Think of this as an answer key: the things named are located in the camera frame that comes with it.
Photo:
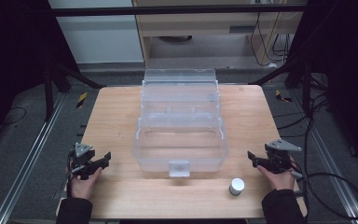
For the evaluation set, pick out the clear plastic storage box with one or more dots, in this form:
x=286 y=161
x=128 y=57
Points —
x=180 y=126

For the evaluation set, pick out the aluminium rail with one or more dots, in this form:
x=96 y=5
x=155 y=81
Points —
x=28 y=158
x=332 y=165

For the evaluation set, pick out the small silver can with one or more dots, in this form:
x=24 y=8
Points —
x=236 y=186

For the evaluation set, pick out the black metal stand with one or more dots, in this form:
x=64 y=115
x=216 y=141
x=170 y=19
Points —
x=57 y=81
x=295 y=77

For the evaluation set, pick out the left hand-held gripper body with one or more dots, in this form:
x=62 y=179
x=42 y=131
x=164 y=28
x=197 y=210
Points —
x=81 y=157

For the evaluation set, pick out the person's right hand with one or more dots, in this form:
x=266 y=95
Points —
x=278 y=179

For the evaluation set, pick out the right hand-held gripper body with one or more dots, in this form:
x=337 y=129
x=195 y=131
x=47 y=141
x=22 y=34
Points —
x=277 y=157

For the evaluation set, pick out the yellow black striped tape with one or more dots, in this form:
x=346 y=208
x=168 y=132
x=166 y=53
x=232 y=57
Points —
x=282 y=96
x=81 y=100

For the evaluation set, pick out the white cabinet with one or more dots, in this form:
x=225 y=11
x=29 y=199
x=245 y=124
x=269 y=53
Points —
x=99 y=34

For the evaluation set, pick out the black horizontal bar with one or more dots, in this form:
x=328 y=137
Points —
x=177 y=10

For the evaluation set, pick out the wooden desk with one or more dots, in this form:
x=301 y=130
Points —
x=217 y=21

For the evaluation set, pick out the person's left hand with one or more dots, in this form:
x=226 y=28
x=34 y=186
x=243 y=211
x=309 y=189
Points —
x=84 y=185

